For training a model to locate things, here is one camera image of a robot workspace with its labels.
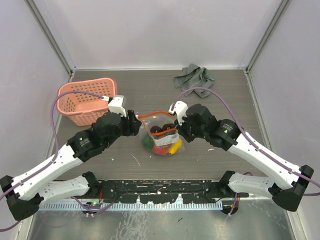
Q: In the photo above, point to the dark brown round fruit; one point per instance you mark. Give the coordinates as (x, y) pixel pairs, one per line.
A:
(155, 129)

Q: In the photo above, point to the yellow lemon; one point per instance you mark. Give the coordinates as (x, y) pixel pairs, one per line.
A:
(175, 147)

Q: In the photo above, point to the clear zip top bag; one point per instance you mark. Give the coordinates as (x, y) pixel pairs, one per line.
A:
(158, 134)

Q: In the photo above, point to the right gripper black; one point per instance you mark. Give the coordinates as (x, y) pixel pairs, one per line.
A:
(181, 129)

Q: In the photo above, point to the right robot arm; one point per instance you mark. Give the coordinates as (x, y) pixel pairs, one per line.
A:
(284, 182)

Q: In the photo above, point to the dark green fruit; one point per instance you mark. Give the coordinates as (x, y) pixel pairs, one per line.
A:
(147, 142)

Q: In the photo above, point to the pink plastic basket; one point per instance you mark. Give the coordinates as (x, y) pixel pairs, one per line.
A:
(83, 109)

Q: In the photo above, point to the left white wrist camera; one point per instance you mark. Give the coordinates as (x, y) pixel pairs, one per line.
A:
(116, 104)

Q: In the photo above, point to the red apple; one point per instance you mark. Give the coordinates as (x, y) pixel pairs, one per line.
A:
(161, 151)

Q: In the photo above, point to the grey cable duct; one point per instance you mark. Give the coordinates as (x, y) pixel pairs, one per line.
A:
(119, 207)

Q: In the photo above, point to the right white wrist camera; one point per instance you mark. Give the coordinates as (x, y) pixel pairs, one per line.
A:
(179, 109)

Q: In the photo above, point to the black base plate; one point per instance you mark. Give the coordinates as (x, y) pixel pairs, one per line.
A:
(158, 191)

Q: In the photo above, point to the grey crumpled cloth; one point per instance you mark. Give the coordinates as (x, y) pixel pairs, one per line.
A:
(193, 76)

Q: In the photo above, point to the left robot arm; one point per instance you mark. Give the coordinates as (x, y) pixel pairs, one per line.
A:
(25, 193)

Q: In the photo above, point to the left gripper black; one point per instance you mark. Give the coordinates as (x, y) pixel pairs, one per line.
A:
(133, 123)

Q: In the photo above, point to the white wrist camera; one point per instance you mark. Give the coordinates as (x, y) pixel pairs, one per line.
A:
(116, 104)
(179, 109)

